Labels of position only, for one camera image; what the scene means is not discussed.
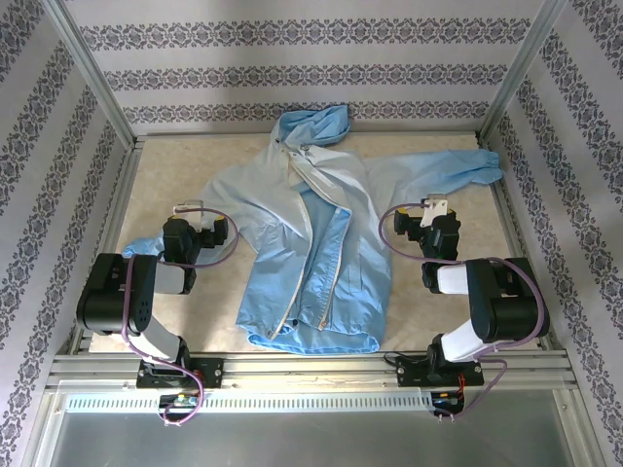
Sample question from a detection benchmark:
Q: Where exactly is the light blue hooded jacket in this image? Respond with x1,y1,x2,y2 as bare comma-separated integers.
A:
121,103,501,358

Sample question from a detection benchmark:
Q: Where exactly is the small left controller board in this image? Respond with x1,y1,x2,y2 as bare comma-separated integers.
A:
159,392,201,410

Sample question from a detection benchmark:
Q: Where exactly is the small controller board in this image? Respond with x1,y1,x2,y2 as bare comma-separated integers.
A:
431,390,466,407
159,392,201,410

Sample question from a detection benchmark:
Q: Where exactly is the small right controller board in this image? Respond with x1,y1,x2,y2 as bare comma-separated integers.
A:
431,390,466,407

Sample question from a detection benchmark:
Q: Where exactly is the shiny metal sheet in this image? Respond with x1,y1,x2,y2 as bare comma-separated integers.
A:
31,411,588,467

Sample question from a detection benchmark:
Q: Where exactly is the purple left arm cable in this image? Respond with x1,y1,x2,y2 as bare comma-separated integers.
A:
121,206,240,428

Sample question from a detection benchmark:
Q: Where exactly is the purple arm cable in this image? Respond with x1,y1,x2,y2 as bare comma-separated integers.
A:
379,198,544,425
121,206,240,428

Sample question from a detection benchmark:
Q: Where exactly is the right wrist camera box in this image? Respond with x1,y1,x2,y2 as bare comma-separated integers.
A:
420,193,451,230

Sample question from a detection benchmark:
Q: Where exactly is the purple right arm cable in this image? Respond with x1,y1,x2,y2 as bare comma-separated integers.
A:
379,198,544,425

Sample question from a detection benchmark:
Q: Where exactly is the aluminium side rail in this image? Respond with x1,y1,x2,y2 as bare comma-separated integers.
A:
61,138,143,359
474,133,557,352

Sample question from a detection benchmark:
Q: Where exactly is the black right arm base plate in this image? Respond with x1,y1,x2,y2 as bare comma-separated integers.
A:
395,354,484,389

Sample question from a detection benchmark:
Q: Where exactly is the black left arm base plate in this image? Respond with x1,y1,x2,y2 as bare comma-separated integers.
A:
137,357,226,389

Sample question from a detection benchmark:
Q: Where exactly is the aluminium frame post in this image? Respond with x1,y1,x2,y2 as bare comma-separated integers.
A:
42,0,137,150
476,0,570,147

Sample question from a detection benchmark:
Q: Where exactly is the aluminium mounting rail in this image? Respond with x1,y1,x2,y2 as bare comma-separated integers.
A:
47,353,571,391

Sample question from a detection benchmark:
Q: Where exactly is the white slotted cable duct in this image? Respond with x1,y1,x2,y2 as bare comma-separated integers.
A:
64,392,435,413

